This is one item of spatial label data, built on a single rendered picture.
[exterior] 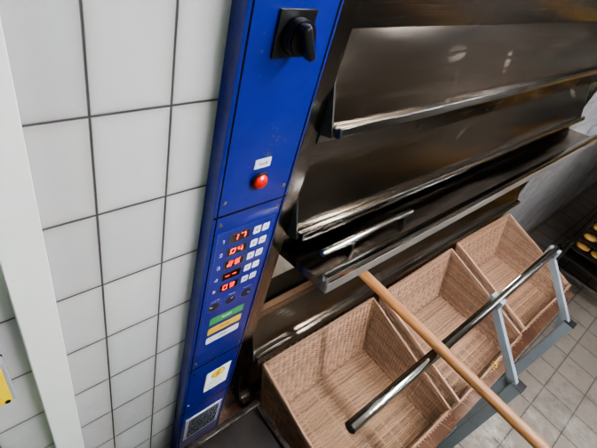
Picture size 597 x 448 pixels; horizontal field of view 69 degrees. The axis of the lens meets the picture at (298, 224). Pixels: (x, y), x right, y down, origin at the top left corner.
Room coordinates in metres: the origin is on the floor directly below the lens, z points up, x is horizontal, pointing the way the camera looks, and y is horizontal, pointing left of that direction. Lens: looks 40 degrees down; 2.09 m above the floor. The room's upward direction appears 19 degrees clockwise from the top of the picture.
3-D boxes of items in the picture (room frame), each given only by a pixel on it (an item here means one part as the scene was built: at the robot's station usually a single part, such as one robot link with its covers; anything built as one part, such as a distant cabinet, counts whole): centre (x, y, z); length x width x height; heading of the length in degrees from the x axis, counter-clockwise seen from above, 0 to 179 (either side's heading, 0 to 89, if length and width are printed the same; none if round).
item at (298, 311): (1.43, -0.52, 1.02); 1.79 x 0.11 x 0.19; 143
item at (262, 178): (0.57, 0.08, 1.67); 0.03 x 0.02 x 0.06; 143
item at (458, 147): (1.43, -0.52, 1.54); 1.79 x 0.11 x 0.19; 143
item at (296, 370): (0.82, -0.39, 0.72); 0.56 x 0.49 x 0.28; 142
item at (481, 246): (1.77, -1.11, 0.72); 0.56 x 0.49 x 0.28; 141
